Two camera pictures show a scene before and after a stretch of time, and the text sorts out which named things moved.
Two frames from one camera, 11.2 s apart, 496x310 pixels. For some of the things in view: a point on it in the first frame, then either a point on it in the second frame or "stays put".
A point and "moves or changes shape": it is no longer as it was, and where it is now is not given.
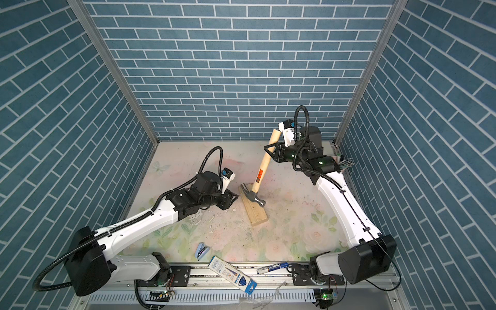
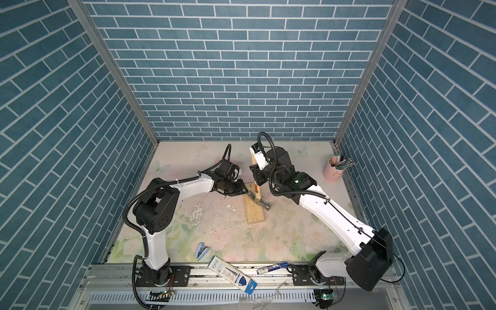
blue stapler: (201, 250) stays put
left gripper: (225, 205) -> (239, 190)
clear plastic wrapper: (260, 300) stays put
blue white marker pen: (265, 269) stays put
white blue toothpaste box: (237, 278) stays put
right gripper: (277, 154) -> (258, 174)
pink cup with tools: (343, 163) stays put
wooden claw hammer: (268, 157) moves or changes shape
